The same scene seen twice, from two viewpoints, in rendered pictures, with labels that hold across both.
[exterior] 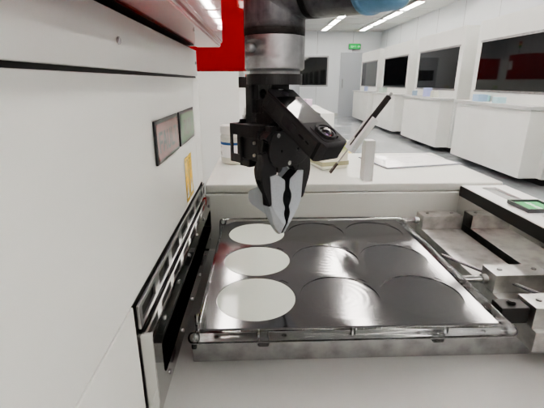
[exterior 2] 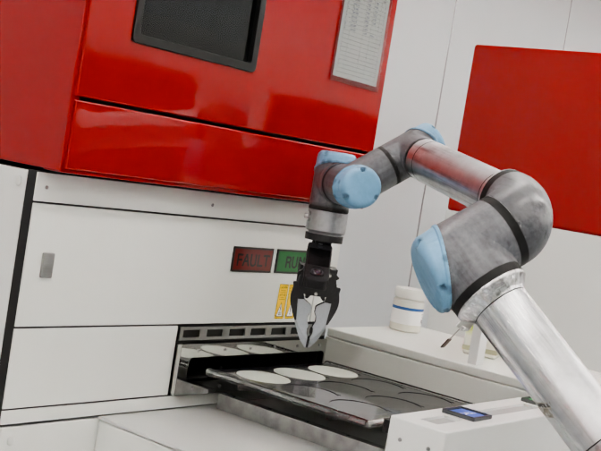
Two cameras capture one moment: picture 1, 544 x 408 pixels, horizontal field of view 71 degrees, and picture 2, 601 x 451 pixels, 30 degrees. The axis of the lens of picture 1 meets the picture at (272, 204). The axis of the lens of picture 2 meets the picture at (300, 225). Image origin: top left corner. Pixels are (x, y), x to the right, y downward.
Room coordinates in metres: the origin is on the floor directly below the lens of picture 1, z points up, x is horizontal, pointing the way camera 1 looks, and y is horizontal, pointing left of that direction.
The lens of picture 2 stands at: (-1.12, -1.30, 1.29)
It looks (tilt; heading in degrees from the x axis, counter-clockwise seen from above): 3 degrees down; 40
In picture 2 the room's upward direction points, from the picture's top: 9 degrees clockwise
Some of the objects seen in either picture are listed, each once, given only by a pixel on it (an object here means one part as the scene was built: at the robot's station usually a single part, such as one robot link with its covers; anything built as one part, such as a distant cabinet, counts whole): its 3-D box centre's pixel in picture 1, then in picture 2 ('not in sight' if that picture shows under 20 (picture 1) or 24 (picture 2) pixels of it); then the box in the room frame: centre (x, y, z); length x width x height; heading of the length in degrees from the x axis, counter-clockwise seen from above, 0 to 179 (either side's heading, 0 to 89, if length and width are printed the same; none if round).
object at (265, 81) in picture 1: (269, 122); (318, 265); (0.51, 0.00, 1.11); 0.09 x 0.08 x 0.12; 43
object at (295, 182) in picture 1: (280, 197); (317, 322); (0.52, -0.01, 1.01); 0.06 x 0.03 x 0.09; 43
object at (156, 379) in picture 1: (189, 268); (254, 364); (0.52, 0.13, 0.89); 0.44 x 0.02 x 0.10; 2
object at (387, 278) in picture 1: (325, 260); (344, 389); (0.54, -0.08, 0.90); 0.34 x 0.34 x 0.01; 2
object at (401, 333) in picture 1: (354, 333); (284, 396); (0.36, -0.09, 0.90); 0.37 x 0.01 x 0.01; 92
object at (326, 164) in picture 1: (329, 152); (484, 338); (0.92, -0.14, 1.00); 0.07 x 0.07 x 0.07; 20
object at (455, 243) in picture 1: (481, 270); not in sight; (0.56, -0.35, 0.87); 0.36 x 0.08 x 0.03; 2
